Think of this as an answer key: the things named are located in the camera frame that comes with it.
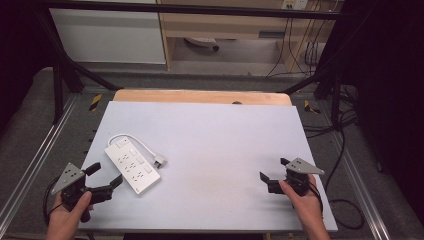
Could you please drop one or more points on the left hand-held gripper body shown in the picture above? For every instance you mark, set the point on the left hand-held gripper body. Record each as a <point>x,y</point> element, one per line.
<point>68,177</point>

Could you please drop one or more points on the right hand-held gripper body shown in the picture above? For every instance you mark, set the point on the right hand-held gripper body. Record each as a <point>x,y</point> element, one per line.
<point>301,166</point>

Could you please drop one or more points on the white power strip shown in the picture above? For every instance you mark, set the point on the white power strip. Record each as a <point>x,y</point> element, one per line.
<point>133,166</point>

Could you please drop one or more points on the white plug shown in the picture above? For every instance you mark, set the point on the white plug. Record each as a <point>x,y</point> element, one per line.
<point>160,162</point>

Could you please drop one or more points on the person's right hand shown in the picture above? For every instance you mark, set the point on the person's right hand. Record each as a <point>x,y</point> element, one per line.
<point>305,206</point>

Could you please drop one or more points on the person's left hand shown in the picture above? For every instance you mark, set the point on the person's left hand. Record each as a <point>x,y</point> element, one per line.
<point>65,220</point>

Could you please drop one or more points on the wooden table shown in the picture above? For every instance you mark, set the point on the wooden table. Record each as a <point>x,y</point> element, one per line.
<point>200,97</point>

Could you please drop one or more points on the black curtain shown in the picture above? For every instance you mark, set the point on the black curtain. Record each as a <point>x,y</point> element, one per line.
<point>390,100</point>
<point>16,50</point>

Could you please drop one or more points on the white cabinet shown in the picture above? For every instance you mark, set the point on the white cabinet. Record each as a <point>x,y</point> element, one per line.
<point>106,36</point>

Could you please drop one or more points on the wooden desk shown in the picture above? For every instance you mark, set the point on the wooden desk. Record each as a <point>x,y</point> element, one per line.
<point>226,28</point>

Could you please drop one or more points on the aluminium floor rail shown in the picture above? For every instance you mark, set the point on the aluminium floor rail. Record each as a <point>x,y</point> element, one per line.
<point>360,186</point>
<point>36,156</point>

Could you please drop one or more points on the white wall socket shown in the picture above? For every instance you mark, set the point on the white wall socket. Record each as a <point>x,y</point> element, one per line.
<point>295,4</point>

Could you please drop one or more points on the black metal frame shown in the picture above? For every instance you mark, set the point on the black metal frame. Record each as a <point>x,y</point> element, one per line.
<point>186,9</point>

